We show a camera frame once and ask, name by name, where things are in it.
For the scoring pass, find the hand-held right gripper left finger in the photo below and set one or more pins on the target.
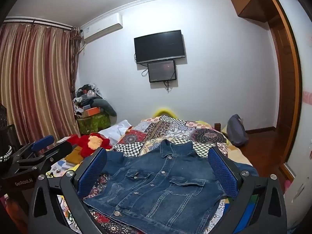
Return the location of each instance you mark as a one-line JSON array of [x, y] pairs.
[[92, 173]]

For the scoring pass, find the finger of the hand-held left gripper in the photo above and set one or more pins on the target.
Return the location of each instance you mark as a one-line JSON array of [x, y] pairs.
[[42, 142], [57, 151]]

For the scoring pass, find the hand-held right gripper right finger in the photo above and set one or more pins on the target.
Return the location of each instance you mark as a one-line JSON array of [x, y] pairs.
[[223, 173]]

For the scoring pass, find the blue denim jacket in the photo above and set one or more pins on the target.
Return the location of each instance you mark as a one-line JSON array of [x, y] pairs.
[[158, 187]]

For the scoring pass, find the white cartoon printed sheet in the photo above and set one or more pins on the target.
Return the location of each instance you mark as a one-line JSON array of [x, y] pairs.
[[59, 168]]

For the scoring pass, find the mustard yellow cloth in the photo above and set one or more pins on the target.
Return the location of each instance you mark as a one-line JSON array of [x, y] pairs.
[[74, 156]]

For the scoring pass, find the red plush toy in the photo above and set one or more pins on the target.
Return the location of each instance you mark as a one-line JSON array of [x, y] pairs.
[[82, 148]]

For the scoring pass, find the grey bag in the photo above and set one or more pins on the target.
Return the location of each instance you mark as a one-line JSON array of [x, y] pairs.
[[235, 131]]

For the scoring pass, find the green patterned box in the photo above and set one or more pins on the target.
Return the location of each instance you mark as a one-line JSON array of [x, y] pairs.
[[95, 124]]

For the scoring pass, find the white pillow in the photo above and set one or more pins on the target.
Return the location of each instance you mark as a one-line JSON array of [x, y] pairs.
[[117, 130]]

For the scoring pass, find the orange box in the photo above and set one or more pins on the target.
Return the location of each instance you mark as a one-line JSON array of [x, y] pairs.
[[91, 112]]

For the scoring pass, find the pile of mixed clutter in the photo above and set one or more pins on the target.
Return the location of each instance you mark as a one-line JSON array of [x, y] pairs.
[[85, 95]]

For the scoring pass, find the striped red beige curtain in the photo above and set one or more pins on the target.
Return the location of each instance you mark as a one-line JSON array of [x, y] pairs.
[[36, 78]]

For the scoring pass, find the grey stuffed cushion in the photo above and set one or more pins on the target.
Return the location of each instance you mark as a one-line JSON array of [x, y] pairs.
[[107, 107]]

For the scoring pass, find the patchwork printed quilt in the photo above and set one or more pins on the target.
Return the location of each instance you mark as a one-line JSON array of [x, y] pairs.
[[156, 131]]

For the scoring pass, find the yellow chair back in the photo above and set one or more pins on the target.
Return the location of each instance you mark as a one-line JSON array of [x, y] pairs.
[[158, 112]]

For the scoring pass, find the brown wooden door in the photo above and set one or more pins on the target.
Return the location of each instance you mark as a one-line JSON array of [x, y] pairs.
[[285, 102]]

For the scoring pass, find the white air conditioner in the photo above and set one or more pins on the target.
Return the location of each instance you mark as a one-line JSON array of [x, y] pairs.
[[102, 28]]

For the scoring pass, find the wooden overhead cabinet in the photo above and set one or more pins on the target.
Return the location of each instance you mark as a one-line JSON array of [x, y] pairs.
[[243, 0]]

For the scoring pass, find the wooden bed post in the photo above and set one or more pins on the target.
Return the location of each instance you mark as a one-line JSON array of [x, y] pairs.
[[217, 127]]

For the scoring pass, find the small black wall monitor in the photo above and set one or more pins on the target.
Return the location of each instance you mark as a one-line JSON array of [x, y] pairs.
[[162, 70]]

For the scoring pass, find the white curtain rail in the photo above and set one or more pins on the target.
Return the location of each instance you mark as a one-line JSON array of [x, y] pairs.
[[39, 22]]

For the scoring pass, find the black wall television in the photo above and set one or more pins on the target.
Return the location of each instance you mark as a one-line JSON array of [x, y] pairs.
[[158, 45]]

